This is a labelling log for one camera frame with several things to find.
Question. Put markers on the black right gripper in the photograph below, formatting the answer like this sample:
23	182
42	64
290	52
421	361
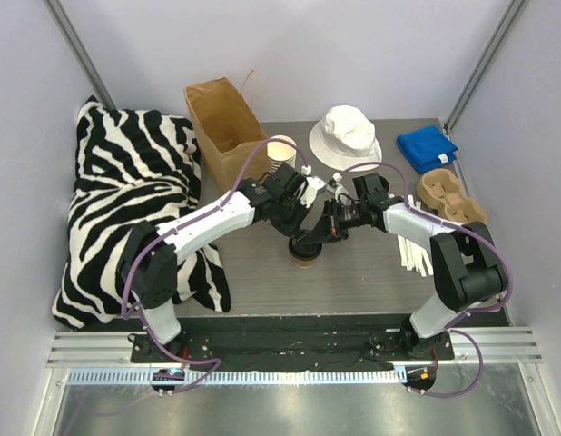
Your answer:
332	222

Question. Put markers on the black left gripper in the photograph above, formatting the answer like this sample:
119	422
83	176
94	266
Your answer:
289	222

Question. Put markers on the black plastic cup lid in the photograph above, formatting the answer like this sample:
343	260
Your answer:
301	250

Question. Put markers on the brown paper coffee cup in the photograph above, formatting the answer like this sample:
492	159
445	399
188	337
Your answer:
305	261

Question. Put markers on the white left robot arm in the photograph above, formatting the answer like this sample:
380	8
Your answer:
152	255

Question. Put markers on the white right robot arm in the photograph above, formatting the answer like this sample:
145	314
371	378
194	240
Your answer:
467	269

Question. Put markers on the stack of paper cups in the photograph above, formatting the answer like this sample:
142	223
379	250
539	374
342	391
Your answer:
280	150

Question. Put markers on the white bucket hat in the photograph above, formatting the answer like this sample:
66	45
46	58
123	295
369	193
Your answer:
345	137

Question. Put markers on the brown paper bag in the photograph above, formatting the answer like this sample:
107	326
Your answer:
226	128

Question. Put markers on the brown pulp cup carrier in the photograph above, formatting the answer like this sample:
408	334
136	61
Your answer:
441	190

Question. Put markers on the blue folded cloth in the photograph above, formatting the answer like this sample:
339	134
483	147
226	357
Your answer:
426	149

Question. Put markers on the zebra striped pillow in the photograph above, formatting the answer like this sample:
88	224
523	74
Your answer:
130	166

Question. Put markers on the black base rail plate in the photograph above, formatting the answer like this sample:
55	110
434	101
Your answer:
315	343

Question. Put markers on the slotted cable duct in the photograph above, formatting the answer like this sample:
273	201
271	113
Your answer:
161	376

